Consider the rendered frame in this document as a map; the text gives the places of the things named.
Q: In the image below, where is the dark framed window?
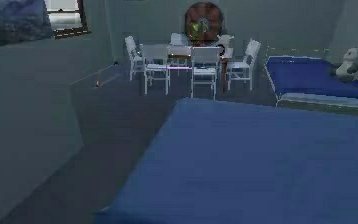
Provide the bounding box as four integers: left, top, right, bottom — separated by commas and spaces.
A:
44, 0, 91, 40

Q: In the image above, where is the white panda plush toy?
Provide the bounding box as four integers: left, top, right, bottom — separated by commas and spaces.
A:
333, 46, 358, 82

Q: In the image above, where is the green house plant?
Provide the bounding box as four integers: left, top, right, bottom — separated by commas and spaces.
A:
190, 19, 211, 42

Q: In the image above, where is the round brown wall decoration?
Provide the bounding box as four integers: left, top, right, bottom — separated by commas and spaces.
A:
183, 1, 225, 46

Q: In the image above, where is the large blue bed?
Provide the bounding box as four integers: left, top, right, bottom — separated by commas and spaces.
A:
94, 97, 358, 224

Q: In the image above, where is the blue framed wall picture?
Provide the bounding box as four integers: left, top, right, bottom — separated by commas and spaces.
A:
0, 0, 54, 50

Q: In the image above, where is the white slatted dining chair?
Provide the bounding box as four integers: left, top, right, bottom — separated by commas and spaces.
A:
216, 34, 235, 49
190, 46, 222, 101
140, 43, 171, 96
226, 38, 262, 92
169, 32, 190, 47
124, 35, 146, 82

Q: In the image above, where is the brown dining table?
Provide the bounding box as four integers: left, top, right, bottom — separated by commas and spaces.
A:
139, 43, 235, 94

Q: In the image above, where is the blue bed with pale frame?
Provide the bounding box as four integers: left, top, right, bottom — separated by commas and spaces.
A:
265, 55, 358, 117

